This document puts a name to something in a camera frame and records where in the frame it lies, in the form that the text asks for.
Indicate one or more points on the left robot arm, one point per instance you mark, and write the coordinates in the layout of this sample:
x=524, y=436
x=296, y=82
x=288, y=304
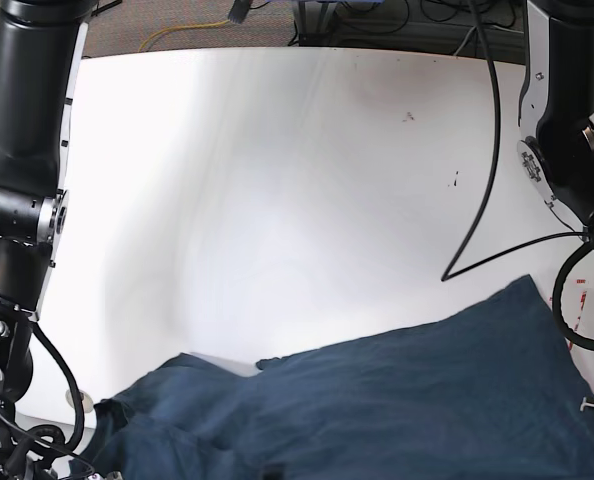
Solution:
x=556, y=105

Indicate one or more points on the red tape rectangle marking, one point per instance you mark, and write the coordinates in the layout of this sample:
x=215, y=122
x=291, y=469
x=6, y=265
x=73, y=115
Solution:
x=573, y=301

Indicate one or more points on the dark blue T-shirt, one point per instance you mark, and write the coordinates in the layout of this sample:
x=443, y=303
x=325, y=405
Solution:
x=489, y=393

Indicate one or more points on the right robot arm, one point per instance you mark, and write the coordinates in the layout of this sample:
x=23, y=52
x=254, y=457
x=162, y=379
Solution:
x=41, y=46

